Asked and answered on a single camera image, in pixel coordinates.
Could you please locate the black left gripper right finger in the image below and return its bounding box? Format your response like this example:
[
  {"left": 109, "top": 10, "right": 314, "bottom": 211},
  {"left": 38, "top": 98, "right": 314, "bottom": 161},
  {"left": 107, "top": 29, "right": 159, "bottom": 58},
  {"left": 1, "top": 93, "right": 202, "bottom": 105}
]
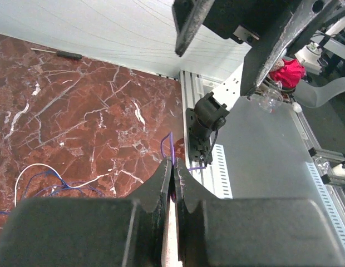
[{"left": 174, "top": 159, "right": 345, "bottom": 266}]

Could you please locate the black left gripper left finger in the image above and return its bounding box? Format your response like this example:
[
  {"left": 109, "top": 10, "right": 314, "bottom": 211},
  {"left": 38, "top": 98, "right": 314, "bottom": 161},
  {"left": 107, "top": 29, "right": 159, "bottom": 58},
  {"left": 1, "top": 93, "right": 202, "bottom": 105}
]
[{"left": 0, "top": 160, "right": 172, "bottom": 266}]

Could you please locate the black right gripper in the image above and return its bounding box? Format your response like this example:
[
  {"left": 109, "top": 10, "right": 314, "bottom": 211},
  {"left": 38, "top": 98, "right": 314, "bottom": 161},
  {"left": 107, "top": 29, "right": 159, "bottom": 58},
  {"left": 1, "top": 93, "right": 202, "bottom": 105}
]
[{"left": 172, "top": 0, "right": 341, "bottom": 96}]

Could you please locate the blue wire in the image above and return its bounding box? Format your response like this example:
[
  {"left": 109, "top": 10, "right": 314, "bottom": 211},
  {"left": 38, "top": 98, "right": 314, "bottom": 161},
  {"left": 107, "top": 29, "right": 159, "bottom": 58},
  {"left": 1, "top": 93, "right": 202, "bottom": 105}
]
[{"left": 0, "top": 171, "right": 105, "bottom": 216}]

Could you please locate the white wire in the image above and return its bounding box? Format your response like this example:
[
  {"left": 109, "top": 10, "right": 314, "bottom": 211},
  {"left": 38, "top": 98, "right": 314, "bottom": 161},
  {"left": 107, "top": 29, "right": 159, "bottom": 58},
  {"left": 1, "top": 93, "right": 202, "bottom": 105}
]
[{"left": 13, "top": 163, "right": 111, "bottom": 208}]

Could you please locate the purple wire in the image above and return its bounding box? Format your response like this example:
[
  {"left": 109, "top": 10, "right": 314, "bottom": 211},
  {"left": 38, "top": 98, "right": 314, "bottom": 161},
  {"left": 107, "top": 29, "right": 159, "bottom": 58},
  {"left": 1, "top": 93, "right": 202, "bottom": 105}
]
[{"left": 160, "top": 132, "right": 206, "bottom": 202}]

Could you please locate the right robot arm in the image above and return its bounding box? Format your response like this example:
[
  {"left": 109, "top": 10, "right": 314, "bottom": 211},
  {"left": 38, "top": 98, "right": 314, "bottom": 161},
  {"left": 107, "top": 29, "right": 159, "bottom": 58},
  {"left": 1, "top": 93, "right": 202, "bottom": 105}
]
[{"left": 172, "top": 1, "right": 338, "bottom": 164}]

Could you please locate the red cloth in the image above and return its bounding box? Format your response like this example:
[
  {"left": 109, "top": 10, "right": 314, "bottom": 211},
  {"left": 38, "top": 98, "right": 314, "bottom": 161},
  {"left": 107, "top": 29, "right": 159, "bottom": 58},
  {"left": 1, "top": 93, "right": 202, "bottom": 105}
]
[{"left": 269, "top": 58, "right": 306, "bottom": 90}]

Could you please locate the grey chair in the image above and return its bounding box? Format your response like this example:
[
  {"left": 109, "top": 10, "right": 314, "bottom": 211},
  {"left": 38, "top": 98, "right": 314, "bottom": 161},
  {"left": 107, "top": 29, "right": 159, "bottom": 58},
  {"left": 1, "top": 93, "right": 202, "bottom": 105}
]
[{"left": 293, "top": 77, "right": 345, "bottom": 108}]

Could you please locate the small black screwdriver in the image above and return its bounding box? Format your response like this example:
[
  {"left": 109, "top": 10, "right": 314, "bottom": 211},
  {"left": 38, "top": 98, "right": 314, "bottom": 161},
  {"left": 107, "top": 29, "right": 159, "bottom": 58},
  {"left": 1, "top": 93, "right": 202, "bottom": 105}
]
[{"left": 31, "top": 48, "right": 82, "bottom": 60}]

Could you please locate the grey slotted cable duct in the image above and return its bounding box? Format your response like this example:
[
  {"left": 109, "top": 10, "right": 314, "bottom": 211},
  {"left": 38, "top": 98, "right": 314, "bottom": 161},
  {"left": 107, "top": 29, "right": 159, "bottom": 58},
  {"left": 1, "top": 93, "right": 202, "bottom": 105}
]
[{"left": 211, "top": 144, "right": 233, "bottom": 199}]

